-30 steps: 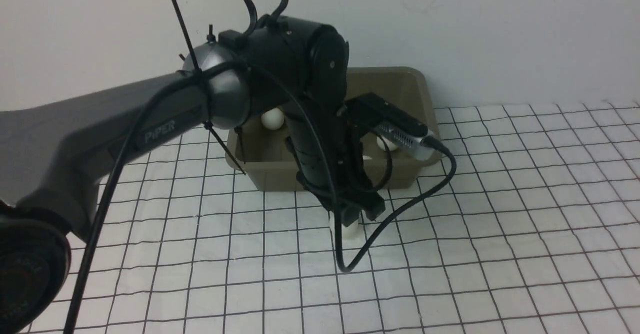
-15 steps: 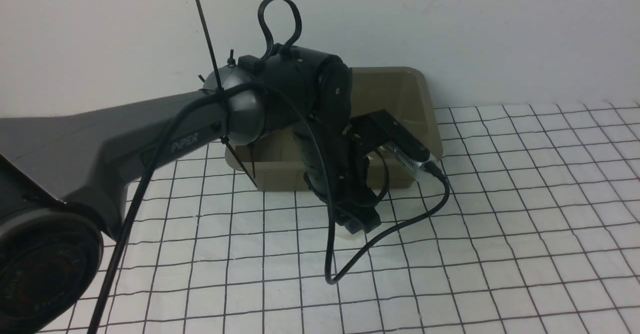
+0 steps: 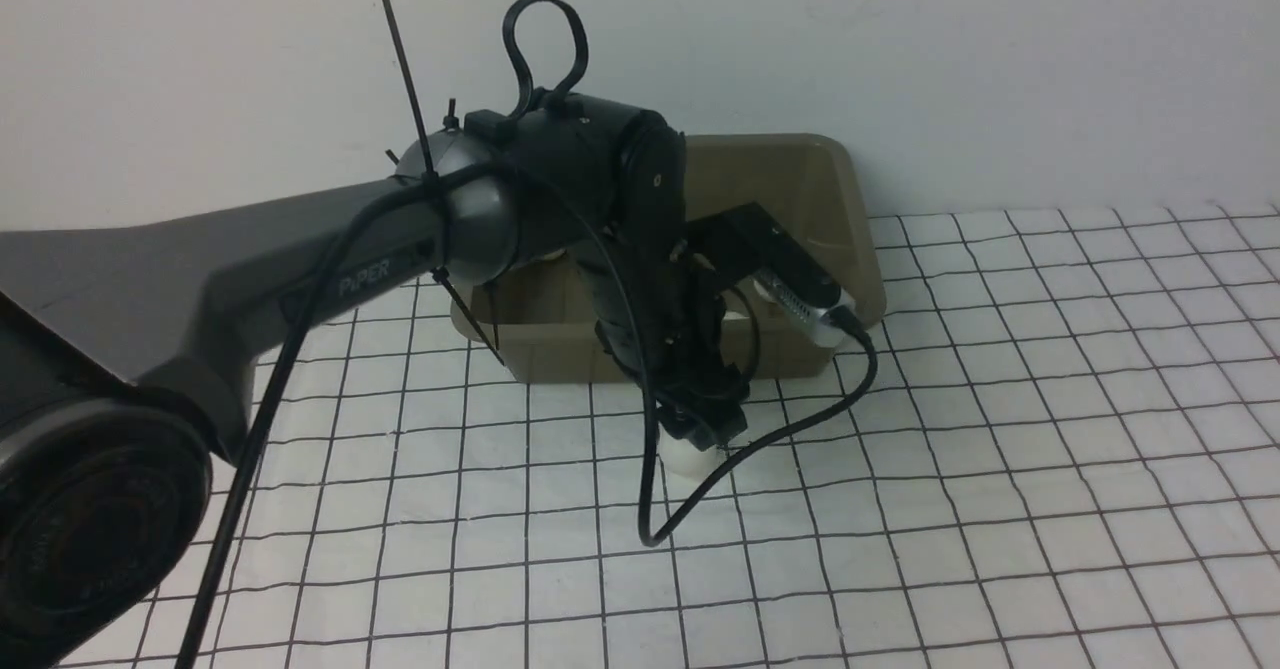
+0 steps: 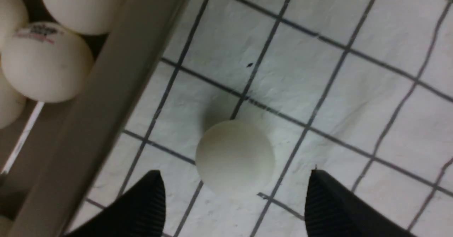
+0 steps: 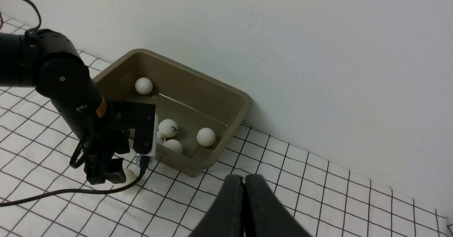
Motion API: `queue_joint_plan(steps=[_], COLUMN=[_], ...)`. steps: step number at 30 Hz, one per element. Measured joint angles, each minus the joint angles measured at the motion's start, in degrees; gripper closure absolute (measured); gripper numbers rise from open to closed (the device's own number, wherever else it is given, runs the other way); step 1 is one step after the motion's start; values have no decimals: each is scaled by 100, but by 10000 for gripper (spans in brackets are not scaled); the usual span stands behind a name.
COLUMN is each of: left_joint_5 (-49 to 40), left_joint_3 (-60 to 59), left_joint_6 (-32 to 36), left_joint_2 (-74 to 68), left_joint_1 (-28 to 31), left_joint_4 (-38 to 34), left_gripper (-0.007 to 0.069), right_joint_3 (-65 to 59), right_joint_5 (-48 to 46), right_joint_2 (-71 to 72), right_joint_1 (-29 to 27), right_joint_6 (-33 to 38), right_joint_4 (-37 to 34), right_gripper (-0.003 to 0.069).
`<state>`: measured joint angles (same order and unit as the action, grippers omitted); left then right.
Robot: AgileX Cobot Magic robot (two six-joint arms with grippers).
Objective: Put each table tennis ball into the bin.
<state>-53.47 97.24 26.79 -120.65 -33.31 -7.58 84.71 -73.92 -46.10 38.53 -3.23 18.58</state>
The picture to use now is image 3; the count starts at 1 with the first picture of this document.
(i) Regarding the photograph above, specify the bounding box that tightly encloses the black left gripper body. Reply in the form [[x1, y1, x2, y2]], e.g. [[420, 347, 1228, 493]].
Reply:
[[580, 249, 748, 420]]

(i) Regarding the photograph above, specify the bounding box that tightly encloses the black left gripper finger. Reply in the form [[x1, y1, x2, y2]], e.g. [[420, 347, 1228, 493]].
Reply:
[[660, 404, 748, 449]]

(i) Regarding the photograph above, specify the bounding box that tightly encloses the white ball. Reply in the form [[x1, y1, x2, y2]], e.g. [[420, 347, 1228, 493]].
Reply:
[[657, 432, 723, 482]]

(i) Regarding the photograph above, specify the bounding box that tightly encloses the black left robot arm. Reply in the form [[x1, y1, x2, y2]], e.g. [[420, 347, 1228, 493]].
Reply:
[[1, 90, 730, 668]]

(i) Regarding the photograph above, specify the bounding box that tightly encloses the olive green plastic bin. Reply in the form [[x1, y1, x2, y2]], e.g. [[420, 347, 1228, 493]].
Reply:
[[451, 133, 887, 385]]

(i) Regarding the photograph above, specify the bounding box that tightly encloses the white black-grid tablecloth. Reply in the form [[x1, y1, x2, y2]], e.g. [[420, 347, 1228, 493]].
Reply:
[[60, 203, 1280, 669]]

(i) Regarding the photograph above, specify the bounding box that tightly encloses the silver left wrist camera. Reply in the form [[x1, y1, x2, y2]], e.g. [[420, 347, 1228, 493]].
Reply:
[[690, 202, 859, 350]]

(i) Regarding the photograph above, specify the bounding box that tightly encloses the black left camera cable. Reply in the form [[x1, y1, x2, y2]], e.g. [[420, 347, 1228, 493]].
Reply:
[[175, 0, 879, 669]]

